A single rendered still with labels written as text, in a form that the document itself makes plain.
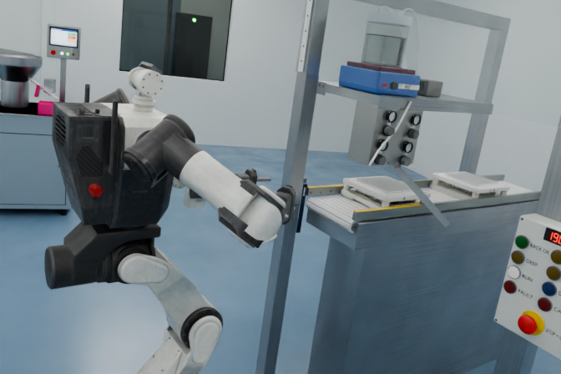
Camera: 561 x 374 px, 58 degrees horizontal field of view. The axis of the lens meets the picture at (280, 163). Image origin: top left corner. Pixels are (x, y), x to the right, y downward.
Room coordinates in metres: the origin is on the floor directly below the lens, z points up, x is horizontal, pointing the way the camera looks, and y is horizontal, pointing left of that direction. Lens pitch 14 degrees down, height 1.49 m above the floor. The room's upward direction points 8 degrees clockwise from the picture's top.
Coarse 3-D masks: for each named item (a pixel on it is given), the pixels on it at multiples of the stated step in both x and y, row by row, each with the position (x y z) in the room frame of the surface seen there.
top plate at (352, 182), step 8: (376, 176) 2.06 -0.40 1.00; (384, 176) 2.08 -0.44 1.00; (352, 184) 1.91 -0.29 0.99; (360, 184) 1.89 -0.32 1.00; (368, 192) 1.84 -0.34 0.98; (376, 192) 1.81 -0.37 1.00; (384, 192) 1.83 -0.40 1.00; (408, 192) 1.88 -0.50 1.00; (424, 192) 1.91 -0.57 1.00; (384, 200) 1.77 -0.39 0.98; (392, 200) 1.78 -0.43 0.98; (400, 200) 1.81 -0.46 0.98
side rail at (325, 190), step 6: (498, 174) 2.62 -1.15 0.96; (504, 174) 2.64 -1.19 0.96; (414, 180) 2.23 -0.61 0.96; (420, 180) 2.25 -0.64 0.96; (426, 180) 2.27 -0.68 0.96; (498, 180) 2.62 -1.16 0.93; (336, 186) 1.95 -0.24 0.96; (342, 186) 1.97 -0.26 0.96; (420, 186) 2.25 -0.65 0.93; (426, 186) 2.27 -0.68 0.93; (306, 192) 1.88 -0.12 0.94; (312, 192) 1.88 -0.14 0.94; (318, 192) 1.90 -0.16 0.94; (324, 192) 1.92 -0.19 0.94; (330, 192) 1.93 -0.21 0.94; (336, 192) 1.95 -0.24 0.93
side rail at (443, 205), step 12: (528, 192) 2.31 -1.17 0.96; (540, 192) 2.35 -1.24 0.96; (444, 204) 1.93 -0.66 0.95; (456, 204) 1.97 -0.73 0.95; (468, 204) 2.02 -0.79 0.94; (480, 204) 2.07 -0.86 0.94; (492, 204) 2.12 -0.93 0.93; (360, 216) 1.66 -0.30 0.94; (372, 216) 1.70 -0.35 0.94; (384, 216) 1.73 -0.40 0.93
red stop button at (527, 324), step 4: (520, 316) 0.99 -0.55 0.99; (524, 316) 0.99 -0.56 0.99; (528, 316) 0.98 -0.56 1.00; (520, 320) 0.99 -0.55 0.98; (524, 320) 0.98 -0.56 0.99; (528, 320) 0.98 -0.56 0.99; (532, 320) 0.97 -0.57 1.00; (520, 324) 0.99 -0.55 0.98; (524, 324) 0.98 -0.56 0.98; (528, 324) 0.97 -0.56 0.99; (532, 324) 0.97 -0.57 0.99; (536, 324) 0.97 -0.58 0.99; (520, 328) 0.99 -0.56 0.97; (524, 328) 0.98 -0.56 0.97; (528, 328) 0.97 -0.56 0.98; (532, 328) 0.97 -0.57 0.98; (536, 328) 0.97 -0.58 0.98; (524, 332) 0.98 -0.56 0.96; (528, 332) 0.97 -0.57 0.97; (532, 332) 0.97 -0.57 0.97
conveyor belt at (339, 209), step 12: (432, 192) 2.21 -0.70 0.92; (516, 192) 2.43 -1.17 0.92; (312, 204) 1.84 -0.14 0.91; (324, 204) 1.81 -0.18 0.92; (336, 204) 1.83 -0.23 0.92; (348, 204) 1.85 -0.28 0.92; (360, 204) 1.87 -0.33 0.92; (324, 216) 1.78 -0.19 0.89; (336, 216) 1.73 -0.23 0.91; (348, 216) 1.70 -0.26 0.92; (396, 216) 1.80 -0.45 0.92; (348, 228) 1.67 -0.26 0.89
